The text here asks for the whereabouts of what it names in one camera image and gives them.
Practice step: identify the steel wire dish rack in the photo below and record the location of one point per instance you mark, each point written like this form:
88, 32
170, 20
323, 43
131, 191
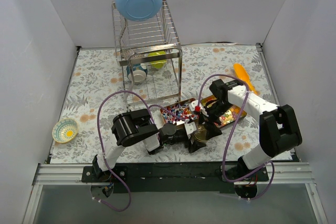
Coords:
154, 42

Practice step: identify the floral patterned table mat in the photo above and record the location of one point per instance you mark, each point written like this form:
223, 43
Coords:
94, 98

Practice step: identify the blue plate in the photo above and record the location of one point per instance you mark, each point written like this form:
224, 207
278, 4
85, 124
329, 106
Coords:
138, 10

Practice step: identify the yellow plastic scoop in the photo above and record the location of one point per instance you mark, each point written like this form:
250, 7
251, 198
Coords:
241, 74

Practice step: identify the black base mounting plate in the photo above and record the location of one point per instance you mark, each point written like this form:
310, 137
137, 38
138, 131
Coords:
163, 177

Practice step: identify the square tin of star candies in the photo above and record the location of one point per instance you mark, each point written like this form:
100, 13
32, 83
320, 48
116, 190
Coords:
226, 118

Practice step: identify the blue and white mug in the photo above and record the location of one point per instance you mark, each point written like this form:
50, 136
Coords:
139, 71

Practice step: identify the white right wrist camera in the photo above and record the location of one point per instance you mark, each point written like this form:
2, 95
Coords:
197, 108

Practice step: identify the gold round jar lid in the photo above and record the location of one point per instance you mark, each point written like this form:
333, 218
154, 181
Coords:
200, 134

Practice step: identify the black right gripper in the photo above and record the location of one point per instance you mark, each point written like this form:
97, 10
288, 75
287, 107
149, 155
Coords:
210, 112

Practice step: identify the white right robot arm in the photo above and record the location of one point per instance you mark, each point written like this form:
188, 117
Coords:
278, 127

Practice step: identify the gold tin of small items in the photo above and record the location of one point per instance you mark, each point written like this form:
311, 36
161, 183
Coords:
176, 112

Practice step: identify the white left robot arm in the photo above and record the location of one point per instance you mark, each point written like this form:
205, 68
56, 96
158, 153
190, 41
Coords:
137, 126

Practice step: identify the aluminium table edge rail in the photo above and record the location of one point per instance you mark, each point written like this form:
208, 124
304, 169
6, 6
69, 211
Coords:
172, 193

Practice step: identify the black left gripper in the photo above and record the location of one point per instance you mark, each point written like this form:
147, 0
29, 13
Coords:
191, 140

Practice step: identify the patterned ceramic bowl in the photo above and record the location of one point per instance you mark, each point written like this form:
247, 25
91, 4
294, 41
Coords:
65, 130

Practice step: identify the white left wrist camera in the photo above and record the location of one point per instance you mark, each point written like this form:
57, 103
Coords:
190, 131

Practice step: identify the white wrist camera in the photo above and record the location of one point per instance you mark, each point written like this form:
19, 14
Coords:
190, 131
197, 108

